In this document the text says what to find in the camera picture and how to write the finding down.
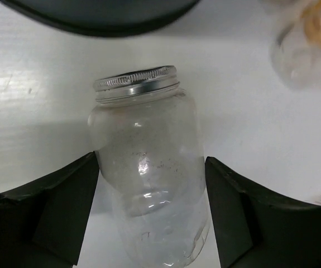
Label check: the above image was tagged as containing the clear jar metal lid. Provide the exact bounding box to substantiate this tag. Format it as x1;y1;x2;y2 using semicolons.
88;65;209;267

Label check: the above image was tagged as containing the dark bin with gold rim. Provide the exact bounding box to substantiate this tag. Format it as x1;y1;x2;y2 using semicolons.
1;0;198;38

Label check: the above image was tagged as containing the clear bottle yellow cap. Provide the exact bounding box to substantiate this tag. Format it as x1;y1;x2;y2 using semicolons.
271;1;321;90

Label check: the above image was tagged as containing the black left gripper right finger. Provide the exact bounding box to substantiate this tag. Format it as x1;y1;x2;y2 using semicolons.
205;157;321;267

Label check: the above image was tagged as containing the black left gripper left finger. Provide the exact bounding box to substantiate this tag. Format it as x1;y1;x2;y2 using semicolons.
0;152;99;267

